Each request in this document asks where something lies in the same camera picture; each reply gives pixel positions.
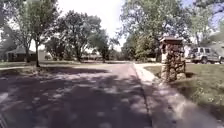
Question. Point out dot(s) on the small dark tree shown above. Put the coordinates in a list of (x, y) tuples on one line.
[(101, 43)]

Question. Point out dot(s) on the wide round tree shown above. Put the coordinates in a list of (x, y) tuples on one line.
[(78, 33)]

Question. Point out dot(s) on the dark asphalt road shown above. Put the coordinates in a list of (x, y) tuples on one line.
[(76, 96)]

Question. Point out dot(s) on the large leafy tree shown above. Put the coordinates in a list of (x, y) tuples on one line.
[(153, 23)]

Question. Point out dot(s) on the brick mailbox pillar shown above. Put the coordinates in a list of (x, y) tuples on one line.
[(172, 60)]

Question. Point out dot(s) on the pale concrete kerb strip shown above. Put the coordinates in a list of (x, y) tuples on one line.
[(166, 103)]

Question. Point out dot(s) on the thin-trunked tree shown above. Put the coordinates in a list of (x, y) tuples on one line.
[(36, 26)]

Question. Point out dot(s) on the grass verge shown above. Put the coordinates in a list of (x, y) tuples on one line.
[(26, 68)]

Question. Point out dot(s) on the grass lawn with pillar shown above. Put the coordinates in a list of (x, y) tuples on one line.
[(203, 81)]

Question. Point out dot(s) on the pale off-road car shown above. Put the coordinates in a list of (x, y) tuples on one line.
[(205, 55)]

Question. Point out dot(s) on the low house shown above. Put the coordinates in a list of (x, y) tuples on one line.
[(18, 54)]

